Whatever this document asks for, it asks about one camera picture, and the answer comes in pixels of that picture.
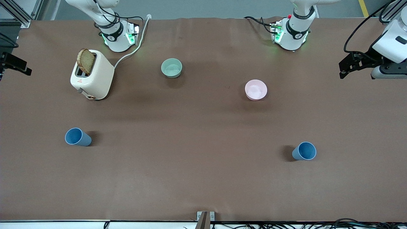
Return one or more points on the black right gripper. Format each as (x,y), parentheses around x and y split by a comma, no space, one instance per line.
(6,59)

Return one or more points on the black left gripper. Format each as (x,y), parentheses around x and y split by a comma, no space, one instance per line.
(369,57)

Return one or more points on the blue ribbed cup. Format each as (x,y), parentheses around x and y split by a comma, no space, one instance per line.
(76,137)
(305,151)

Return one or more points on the grey arm base connector box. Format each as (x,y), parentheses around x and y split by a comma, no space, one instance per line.
(276,31)
(133,33)

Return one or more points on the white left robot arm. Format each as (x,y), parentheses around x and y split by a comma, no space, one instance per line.
(295,36)

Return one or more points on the brown bread slice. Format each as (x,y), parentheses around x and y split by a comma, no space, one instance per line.
(86,62)

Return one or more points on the cream white toaster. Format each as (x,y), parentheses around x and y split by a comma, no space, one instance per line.
(92,78)

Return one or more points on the pink bowl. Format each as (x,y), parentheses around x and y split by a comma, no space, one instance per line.
(256,90)

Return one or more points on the mint green bowl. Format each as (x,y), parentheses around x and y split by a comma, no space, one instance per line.
(171,67)

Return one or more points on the brown table cover sheet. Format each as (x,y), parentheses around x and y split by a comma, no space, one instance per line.
(203,127)

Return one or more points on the aluminium frame profile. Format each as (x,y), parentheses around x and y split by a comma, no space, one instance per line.
(394,11)
(19,12)

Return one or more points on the metal table edge bracket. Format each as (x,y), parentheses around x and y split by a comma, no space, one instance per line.
(206,218)

